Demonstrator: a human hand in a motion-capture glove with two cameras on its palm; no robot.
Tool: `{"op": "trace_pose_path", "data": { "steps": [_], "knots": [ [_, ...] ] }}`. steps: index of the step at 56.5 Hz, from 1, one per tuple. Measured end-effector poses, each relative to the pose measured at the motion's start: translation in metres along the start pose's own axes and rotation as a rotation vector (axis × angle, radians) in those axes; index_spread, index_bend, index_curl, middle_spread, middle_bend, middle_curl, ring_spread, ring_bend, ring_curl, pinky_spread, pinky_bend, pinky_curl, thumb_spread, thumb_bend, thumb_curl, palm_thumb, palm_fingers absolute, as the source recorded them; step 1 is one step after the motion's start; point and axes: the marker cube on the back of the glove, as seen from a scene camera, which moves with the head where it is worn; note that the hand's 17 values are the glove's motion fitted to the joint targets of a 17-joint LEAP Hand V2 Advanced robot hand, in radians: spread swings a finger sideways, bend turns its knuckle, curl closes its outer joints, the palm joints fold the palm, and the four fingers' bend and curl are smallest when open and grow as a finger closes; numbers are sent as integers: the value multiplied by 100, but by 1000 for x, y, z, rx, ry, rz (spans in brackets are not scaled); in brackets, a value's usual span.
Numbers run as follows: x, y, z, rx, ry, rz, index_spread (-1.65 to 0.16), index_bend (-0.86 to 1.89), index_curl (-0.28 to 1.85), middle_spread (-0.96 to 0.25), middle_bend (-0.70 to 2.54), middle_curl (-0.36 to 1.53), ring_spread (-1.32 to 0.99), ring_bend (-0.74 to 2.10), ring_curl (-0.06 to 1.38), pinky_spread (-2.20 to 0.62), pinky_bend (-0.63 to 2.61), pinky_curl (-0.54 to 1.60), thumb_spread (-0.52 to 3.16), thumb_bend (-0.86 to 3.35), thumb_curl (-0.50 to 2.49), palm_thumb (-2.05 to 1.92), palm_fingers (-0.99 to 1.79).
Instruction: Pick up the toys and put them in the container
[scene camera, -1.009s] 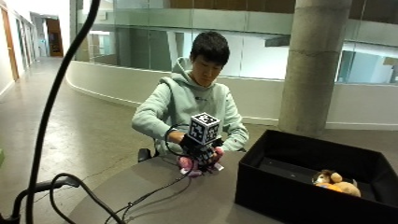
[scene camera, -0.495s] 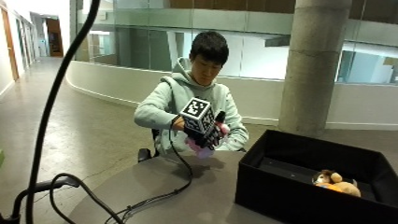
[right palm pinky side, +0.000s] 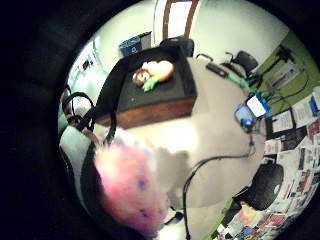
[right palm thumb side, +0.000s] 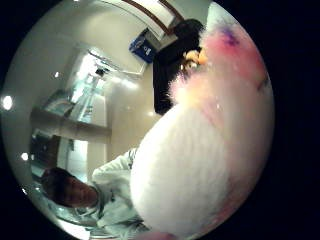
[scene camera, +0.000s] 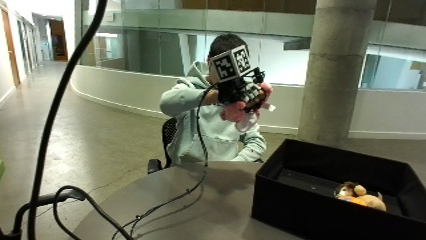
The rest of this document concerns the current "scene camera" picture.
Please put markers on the concrete column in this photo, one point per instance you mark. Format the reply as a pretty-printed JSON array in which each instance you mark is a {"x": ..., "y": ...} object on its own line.
[{"x": 334, "y": 70}]

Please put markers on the white marker cube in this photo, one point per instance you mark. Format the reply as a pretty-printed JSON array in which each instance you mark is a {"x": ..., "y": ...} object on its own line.
[{"x": 232, "y": 63}]

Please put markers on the the person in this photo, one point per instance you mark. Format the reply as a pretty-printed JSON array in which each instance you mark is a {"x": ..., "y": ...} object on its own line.
[{"x": 208, "y": 133}]

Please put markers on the black office chair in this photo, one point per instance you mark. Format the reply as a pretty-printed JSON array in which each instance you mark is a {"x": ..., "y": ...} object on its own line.
[{"x": 166, "y": 140}]

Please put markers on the black fabric box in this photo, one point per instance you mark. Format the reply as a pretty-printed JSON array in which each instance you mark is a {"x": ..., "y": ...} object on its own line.
[{"x": 337, "y": 196}]

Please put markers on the pink soft toy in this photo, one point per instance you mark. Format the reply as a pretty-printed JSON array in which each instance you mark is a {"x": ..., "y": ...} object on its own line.
[{"x": 237, "y": 113}]

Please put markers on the tan lion soft toy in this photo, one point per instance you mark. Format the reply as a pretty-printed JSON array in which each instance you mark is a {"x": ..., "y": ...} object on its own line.
[{"x": 361, "y": 197}]

